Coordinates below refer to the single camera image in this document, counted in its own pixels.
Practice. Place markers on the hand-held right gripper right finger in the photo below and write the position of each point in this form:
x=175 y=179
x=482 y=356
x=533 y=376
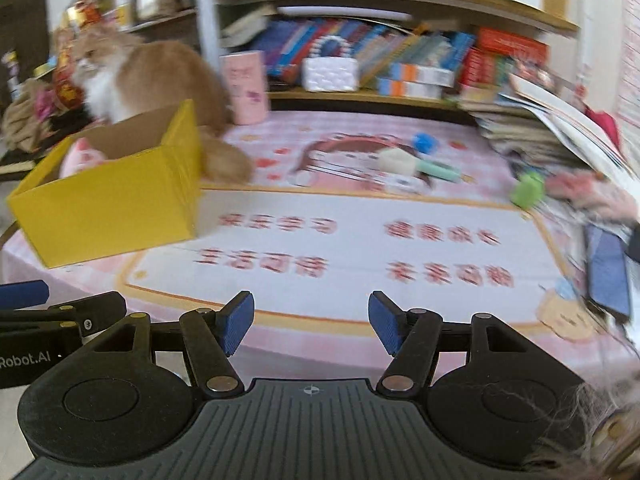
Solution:
x=387 y=322

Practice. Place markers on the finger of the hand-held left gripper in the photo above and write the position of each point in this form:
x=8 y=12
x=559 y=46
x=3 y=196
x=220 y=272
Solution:
x=95 y=310
x=22 y=292

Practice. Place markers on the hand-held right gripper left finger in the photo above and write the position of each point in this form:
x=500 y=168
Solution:
x=235 y=322

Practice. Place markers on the yellow cardboard box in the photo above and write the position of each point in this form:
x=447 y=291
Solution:
x=110 y=210

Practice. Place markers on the pink pig plush toy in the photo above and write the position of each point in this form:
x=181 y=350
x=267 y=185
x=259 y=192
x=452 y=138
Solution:
x=82 y=157

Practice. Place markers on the pink printed desk mat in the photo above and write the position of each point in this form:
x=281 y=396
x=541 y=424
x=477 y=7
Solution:
x=350 y=280

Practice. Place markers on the small white box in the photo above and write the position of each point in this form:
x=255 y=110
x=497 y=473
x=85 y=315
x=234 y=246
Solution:
x=405 y=185

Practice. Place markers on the mint green pen-shaped item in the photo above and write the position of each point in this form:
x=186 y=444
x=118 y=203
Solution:
x=440 y=170

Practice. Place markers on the white foam block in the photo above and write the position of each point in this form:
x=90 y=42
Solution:
x=397 y=161

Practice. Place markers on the small blue toy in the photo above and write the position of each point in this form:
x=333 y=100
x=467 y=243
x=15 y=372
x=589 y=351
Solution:
x=425 y=143

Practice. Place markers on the green plastic toy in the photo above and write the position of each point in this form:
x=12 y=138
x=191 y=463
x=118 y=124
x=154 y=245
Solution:
x=527 y=191

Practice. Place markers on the red festive decorations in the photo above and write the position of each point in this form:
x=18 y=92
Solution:
x=67 y=85

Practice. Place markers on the black smartphone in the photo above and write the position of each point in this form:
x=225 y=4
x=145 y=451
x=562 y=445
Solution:
x=607 y=270

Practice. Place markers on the stack of books and papers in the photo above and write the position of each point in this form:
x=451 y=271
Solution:
x=515 y=135

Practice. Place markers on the pink cylindrical container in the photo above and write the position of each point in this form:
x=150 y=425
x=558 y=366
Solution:
x=245 y=87

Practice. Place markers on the pink knitted gloves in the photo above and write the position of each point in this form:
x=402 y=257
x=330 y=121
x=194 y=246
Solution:
x=595 y=195

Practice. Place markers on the orange and white cat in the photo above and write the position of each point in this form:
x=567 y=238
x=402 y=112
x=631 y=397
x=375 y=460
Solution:
x=160 y=75

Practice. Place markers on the white quilted pearl handbag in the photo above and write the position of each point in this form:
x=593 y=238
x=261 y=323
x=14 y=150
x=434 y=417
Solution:
x=330 y=75

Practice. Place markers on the black charger block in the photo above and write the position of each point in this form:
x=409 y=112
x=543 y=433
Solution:
x=631 y=247

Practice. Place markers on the red books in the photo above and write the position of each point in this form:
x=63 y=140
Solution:
x=482 y=67

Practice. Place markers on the pile of papers and magazines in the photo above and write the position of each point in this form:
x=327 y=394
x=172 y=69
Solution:
x=575 y=120

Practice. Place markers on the row of colourful books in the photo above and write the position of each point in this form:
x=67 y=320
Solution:
x=390 y=45

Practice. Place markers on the red cloth bag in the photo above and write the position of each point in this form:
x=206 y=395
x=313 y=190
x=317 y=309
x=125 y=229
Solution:
x=602 y=127

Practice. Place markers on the lying thick books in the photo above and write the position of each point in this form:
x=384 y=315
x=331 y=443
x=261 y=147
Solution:
x=247 y=25

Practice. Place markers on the red thick dictionary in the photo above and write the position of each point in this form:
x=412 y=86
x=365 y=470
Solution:
x=510 y=45

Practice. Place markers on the white flat board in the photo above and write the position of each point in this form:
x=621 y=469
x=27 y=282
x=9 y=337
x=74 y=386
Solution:
x=345 y=12

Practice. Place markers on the alphabet wall poster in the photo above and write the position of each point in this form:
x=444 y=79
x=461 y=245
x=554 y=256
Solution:
x=631 y=50

